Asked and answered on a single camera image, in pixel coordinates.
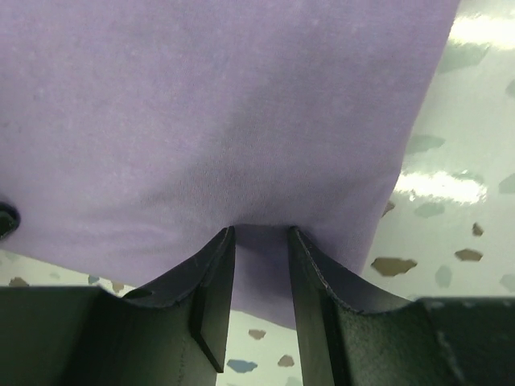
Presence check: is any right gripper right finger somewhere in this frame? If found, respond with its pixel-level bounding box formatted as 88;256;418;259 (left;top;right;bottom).
287;227;418;385

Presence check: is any purple t shirt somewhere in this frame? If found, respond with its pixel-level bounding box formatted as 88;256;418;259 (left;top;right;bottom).
1;1;459;328

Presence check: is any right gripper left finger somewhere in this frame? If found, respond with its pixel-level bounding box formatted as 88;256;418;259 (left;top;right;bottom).
120;227;236;385

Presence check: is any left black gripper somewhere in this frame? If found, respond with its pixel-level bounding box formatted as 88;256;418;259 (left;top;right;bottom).
0;202;20;240

